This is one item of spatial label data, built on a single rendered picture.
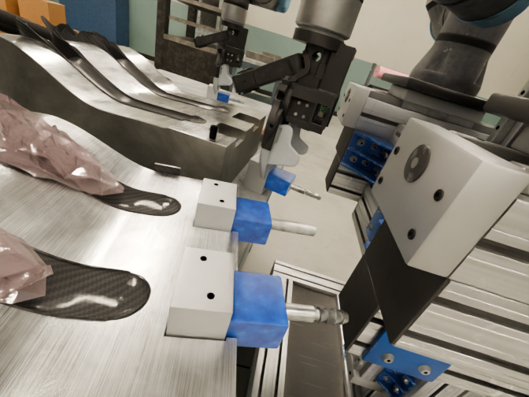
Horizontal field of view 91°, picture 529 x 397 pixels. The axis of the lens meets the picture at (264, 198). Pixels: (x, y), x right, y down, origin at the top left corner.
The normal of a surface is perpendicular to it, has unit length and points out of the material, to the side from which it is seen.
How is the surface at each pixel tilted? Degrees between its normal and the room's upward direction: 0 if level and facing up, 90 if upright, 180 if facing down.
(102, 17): 90
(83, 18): 90
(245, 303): 0
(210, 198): 0
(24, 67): 90
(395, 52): 90
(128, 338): 0
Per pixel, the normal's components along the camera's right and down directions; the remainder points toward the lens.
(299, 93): -0.34, 0.40
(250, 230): 0.07, 0.52
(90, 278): 0.29, -0.68
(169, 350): 0.25, -0.83
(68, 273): 0.49, -0.62
